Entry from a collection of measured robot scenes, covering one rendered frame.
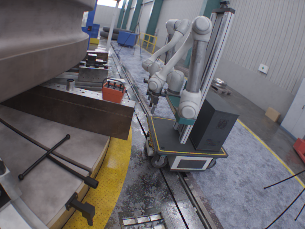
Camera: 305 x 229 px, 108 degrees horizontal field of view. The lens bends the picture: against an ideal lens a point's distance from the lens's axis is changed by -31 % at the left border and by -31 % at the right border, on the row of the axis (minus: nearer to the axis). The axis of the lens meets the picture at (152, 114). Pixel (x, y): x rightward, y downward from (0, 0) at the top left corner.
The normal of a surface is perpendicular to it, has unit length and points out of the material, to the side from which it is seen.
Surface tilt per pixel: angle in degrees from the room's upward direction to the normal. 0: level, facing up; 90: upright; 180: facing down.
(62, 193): 0
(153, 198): 0
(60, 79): 71
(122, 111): 90
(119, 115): 90
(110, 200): 0
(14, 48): 38
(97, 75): 90
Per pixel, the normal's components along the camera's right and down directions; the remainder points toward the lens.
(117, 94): -0.09, 0.57
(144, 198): 0.25, -0.85
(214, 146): 0.13, 0.51
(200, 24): -0.25, 0.30
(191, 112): -0.34, 0.51
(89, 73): 0.36, 0.53
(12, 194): 0.89, 0.39
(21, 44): 0.89, -0.31
